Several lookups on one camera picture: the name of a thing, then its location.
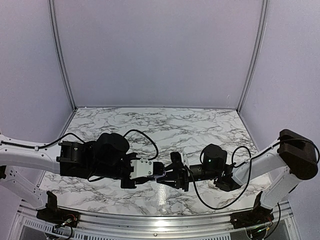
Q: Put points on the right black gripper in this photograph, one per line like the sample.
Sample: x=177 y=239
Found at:
x=179 y=183

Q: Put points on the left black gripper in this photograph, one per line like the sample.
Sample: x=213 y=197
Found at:
x=129 y=185

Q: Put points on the purple earbud charging case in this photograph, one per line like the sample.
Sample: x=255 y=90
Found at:
x=159 y=175

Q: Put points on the white charging case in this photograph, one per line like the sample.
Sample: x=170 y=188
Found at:
x=211 y=184

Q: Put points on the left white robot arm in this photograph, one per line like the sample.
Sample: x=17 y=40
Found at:
x=16 y=155

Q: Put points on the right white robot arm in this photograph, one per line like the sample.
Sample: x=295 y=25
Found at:
x=297 y=155

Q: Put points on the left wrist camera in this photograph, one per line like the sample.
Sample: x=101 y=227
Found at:
x=141 y=168

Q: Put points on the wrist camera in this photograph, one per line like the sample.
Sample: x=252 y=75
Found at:
x=178 y=159
x=141 y=168

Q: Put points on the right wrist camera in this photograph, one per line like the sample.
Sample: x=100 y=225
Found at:
x=178 y=159

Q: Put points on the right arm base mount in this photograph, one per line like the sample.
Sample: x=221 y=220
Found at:
x=255 y=216

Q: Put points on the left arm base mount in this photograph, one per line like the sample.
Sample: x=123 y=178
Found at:
x=56 y=215

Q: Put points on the aluminium front rail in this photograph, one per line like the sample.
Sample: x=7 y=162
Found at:
x=103 y=226

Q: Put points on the right aluminium frame post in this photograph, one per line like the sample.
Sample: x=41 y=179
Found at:
x=255 y=54

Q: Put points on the aluminium frame post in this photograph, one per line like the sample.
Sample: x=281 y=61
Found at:
x=59 y=54
x=255 y=54

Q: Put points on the left aluminium frame post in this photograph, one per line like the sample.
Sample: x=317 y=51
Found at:
x=59 y=54

